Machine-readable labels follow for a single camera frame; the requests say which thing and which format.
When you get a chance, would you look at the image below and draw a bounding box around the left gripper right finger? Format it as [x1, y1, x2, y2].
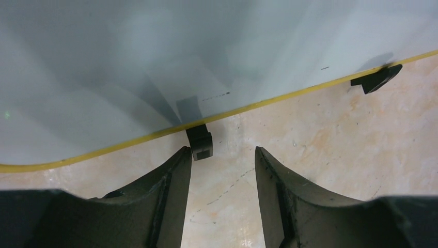
[255, 147, 437, 247]

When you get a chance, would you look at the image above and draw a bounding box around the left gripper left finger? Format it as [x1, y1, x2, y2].
[1, 147, 192, 247]

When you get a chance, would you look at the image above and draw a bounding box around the yellow-framed whiteboard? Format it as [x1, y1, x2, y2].
[1, 1, 437, 173]

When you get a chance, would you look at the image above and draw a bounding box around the black whiteboard foot left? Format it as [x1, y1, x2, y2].
[186, 124, 213, 161]

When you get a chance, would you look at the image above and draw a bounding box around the black whiteboard foot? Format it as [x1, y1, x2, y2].
[350, 64, 403, 94]
[186, 124, 213, 161]

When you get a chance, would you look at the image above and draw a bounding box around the black whiteboard foot right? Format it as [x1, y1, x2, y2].
[350, 64, 403, 94]

